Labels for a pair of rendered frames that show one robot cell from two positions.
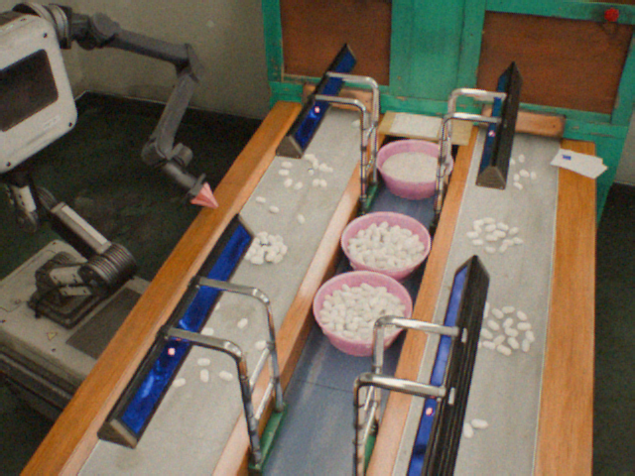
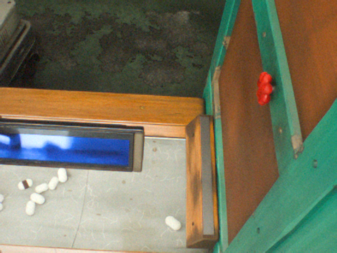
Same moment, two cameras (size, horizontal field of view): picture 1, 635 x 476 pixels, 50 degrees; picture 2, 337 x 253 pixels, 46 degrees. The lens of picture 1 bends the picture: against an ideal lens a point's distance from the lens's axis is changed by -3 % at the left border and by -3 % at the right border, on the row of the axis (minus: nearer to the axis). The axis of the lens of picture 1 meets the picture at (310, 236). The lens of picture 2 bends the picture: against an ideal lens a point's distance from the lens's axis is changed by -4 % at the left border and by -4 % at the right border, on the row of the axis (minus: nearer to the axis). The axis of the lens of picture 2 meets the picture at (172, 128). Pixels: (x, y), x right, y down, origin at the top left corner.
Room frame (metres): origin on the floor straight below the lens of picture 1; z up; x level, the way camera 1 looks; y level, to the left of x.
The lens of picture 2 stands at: (2.11, -0.47, 1.64)
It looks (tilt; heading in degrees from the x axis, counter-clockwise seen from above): 57 degrees down; 63
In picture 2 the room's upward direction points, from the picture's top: 10 degrees clockwise
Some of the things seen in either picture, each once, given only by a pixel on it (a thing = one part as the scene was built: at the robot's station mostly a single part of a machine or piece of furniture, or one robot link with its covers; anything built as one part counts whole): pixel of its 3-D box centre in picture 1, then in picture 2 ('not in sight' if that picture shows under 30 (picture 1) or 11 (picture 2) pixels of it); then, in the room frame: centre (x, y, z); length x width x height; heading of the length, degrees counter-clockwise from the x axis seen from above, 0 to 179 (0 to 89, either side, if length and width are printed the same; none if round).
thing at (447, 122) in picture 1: (469, 165); not in sight; (1.76, -0.50, 0.90); 0.20 x 0.19 x 0.45; 160
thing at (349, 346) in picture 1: (362, 316); not in sight; (1.32, -0.13, 0.72); 0.27 x 0.27 x 0.10
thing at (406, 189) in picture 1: (413, 171); not in sight; (2.00, -0.37, 0.72); 0.27 x 0.27 x 0.10
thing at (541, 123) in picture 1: (522, 120); not in sight; (2.14, -0.78, 0.83); 0.30 x 0.06 x 0.07; 70
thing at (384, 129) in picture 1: (426, 128); not in sight; (2.20, -0.45, 0.77); 0.33 x 0.15 x 0.01; 70
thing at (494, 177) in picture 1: (502, 118); not in sight; (1.74, -0.58, 1.08); 0.62 x 0.08 x 0.07; 160
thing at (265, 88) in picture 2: not in sight; (266, 89); (2.36, -0.22, 1.24); 0.04 x 0.02 x 0.04; 70
